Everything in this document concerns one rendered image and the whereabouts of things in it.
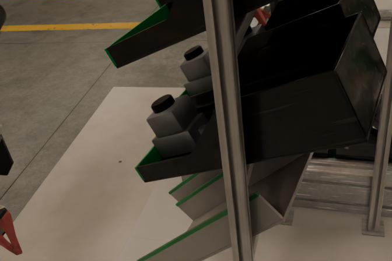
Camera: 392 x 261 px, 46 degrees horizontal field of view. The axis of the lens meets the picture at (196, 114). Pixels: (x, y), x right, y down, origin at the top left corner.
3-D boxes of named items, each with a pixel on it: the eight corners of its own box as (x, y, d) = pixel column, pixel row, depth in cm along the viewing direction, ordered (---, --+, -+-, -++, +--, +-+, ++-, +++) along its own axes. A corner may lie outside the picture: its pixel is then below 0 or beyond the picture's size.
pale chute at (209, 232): (157, 282, 68) (135, 262, 68) (195, 220, 77) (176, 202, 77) (284, 222, 49) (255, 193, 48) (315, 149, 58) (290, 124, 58)
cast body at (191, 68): (192, 101, 71) (169, 62, 68) (203, 87, 74) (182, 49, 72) (235, 87, 65) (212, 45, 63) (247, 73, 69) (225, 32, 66)
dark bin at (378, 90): (144, 183, 57) (111, 135, 54) (191, 124, 66) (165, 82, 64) (367, 143, 39) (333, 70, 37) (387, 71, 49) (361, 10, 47)
